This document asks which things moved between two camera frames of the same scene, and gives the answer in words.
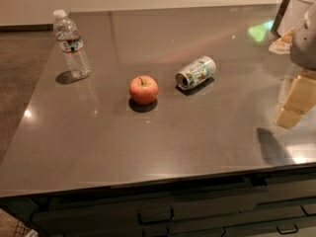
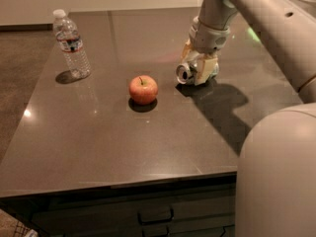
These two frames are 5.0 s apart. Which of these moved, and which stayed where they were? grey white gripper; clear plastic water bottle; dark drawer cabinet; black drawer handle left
Moved: grey white gripper
Stayed: dark drawer cabinet; clear plastic water bottle; black drawer handle left
